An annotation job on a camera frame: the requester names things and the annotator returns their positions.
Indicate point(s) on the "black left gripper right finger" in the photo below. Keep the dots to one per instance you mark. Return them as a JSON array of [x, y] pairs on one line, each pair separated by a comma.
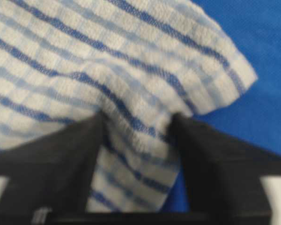
[[230, 180]]

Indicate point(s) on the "white blue-striped towel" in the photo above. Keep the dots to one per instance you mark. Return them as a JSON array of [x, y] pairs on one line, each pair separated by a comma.
[[139, 61]]

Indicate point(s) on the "blue table cloth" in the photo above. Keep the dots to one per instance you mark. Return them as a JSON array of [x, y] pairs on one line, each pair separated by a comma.
[[255, 28]]

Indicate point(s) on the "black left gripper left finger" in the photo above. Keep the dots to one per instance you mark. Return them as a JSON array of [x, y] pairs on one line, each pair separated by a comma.
[[51, 174]]

